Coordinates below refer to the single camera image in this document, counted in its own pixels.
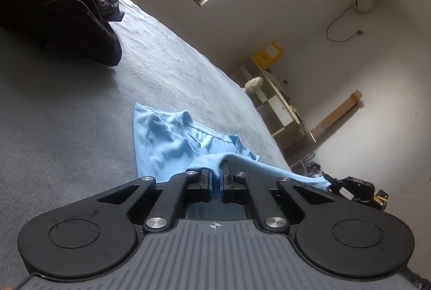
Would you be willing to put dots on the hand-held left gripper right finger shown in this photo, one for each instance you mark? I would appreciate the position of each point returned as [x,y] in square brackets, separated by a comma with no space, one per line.
[222,192]

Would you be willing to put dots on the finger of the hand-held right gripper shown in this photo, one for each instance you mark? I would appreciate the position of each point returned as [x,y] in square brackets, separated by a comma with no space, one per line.
[334,184]

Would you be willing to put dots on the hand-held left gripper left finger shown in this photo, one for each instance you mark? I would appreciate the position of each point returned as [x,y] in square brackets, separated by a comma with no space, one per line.
[210,190]

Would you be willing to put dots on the light blue shirt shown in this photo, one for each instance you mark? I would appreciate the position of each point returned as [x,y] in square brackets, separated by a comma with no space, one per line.
[168,141]

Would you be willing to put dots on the black clothes pile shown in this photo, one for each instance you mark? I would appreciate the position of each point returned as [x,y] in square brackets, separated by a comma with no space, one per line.
[50,13]

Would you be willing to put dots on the long cardboard box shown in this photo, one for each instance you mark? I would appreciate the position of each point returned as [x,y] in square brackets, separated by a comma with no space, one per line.
[336,114]

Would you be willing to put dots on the white desk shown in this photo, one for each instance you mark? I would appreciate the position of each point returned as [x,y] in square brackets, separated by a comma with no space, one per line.
[283,108]

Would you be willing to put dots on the yellow box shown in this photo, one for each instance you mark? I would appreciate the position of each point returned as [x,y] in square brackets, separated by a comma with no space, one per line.
[267,56]

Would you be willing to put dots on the grey-blue bed blanket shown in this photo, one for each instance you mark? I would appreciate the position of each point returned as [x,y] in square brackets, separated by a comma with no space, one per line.
[84,108]

